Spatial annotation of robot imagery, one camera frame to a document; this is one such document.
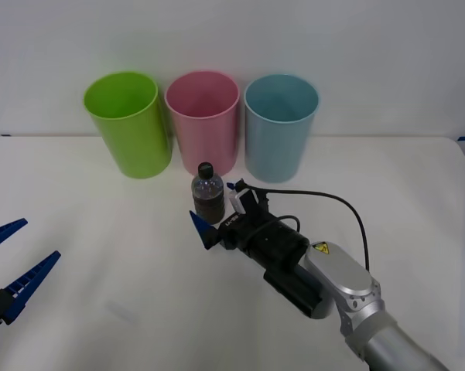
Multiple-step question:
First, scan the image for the small dark plastic bottle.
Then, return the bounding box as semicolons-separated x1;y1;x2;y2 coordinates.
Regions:
191;162;228;226

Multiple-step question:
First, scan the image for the pink plastic bin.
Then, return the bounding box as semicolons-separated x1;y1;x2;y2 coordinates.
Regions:
164;70;241;179

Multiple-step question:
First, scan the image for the pale blue plastic bin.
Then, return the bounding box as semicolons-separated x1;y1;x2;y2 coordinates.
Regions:
243;73;320;183

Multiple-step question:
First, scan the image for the green plastic bin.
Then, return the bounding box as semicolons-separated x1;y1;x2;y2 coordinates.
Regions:
83;70;174;180

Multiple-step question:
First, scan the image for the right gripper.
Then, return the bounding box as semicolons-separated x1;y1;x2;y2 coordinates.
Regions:
188;178;280;256

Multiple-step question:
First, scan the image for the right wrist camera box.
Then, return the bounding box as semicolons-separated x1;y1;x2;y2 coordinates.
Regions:
229;188;258;214

